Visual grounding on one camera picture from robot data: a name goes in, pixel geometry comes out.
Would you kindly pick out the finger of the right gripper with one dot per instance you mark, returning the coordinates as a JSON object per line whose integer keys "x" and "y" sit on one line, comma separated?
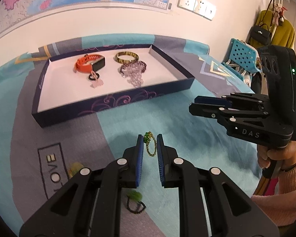
{"x": 209, "y": 110}
{"x": 212, "y": 100}

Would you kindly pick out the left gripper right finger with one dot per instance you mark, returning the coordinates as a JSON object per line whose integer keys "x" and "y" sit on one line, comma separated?
{"x": 210, "y": 203}

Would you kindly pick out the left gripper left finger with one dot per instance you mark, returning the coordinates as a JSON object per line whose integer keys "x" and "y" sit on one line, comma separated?
{"x": 89, "y": 204}

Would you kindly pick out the tortoiseshell bangle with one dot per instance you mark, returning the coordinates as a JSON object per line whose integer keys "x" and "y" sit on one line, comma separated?
{"x": 126, "y": 57}

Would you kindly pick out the black ring pink charm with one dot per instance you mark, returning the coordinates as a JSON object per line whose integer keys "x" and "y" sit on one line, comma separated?
{"x": 95, "y": 79}

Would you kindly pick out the orange smart watch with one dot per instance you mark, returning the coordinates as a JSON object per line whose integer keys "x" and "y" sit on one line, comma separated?
{"x": 89, "y": 63}

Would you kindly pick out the pink sweater forearm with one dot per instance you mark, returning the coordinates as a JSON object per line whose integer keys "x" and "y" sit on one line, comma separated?
{"x": 281, "y": 205}

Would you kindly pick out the person's right hand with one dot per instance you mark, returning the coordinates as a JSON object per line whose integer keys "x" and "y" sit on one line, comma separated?
{"x": 287, "y": 156}

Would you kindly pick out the yellow green small trinket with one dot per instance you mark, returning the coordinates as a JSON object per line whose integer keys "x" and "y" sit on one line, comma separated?
{"x": 74, "y": 168}

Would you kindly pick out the blue perforated plastic basket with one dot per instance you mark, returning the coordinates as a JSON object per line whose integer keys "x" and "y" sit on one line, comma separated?
{"x": 242, "y": 60}

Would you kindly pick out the teal grey bed sheet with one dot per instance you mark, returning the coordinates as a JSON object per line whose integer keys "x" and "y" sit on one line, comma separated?
{"x": 34, "y": 161}

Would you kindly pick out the black handbag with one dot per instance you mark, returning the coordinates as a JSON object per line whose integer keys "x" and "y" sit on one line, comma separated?
{"x": 261, "y": 34}

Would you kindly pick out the yellow hanging coat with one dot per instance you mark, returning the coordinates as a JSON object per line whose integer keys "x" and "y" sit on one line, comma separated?
{"x": 282, "y": 35}

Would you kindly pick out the navy blue tray box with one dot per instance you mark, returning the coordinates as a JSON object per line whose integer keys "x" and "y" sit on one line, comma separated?
{"x": 63, "y": 94}

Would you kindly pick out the white wall socket panel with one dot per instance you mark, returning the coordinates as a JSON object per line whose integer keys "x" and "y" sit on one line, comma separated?
{"x": 186, "y": 4}

